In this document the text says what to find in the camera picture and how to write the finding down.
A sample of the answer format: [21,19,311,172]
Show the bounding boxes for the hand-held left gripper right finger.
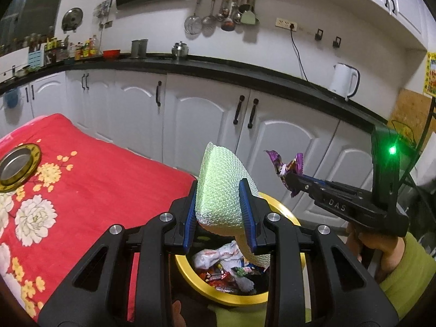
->
[238,179,399,327]

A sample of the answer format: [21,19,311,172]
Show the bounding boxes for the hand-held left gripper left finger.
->
[37,179,198,327]

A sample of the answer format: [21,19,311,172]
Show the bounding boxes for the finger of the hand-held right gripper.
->
[299,174,341,190]
[285,174,316,200]

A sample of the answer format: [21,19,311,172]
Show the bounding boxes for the purple candy wrapper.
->
[266,150,304,198]

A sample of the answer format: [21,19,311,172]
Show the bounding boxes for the yellow round trash bin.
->
[175,192,306,306]

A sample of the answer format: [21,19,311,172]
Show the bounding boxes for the green foam fruit net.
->
[195,141,273,270]

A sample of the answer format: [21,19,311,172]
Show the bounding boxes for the mixed candy wrappers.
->
[201,266,268,295]

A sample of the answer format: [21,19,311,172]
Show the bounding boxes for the white foam fruit net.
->
[235,276,256,292]

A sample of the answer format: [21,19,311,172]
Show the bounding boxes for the person's right forearm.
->
[378,233,436,321]

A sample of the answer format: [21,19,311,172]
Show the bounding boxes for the person's right hand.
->
[347,228,406,282]

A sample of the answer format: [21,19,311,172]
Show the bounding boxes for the person's left hand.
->
[171,300,192,327]

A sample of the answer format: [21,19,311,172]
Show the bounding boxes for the red floral blanket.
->
[0,113,198,323]

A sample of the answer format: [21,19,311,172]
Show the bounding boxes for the person's green top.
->
[208,299,311,327]

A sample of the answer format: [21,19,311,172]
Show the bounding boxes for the white electric kettle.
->
[329,63,361,101]

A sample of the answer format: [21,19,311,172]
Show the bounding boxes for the white lower kitchen cabinets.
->
[0,70,386,226]

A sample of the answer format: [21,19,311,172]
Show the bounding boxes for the pressed wood board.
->
[397,89,436,134]

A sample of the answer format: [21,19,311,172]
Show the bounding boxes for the black kitchen countertop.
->
[0,54,389,125]

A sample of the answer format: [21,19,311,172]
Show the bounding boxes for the metal teapot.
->
[171,41,189,58]

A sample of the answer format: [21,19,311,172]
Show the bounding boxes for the green spatula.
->
[240,5,260,26]

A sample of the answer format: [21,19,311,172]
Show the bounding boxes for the hanging metal ladles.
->
[215,0,244,31]

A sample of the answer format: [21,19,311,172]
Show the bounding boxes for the gold rimmed metal plate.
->
[0,143,42,193]

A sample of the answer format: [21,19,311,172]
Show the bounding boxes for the metal canister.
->
[131,39,149,59]

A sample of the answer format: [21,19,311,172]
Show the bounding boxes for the metal skimmer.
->
[202,0,218,27]

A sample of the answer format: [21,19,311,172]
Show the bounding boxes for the row of condiment bottles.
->
[44,34,103,62]

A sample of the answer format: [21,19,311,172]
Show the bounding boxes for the blue hanging bag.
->
[3,89,20,107]

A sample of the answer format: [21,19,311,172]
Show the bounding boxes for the blue knife block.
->
[28,49,46,68]

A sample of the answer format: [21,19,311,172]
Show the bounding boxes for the dark kitchen window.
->
[0,0,71,47]

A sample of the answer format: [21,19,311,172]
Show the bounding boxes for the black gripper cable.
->
[391,95,436,191]

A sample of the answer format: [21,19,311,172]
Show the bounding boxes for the black kettle cable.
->
[289,25,309,83]

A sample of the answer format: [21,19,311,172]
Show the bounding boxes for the yellow wall poster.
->
[423,52,436,96]

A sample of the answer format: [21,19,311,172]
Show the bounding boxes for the wall power socket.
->
[275,18,298,31]

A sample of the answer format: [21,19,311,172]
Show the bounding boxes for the wire mesh strainer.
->
[184,0,204,35]

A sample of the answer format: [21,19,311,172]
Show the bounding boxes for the small wall utensil rack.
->
[93,0,113,20]

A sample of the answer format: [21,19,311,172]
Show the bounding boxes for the wall hung pot lid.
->
[61,7,84,31]

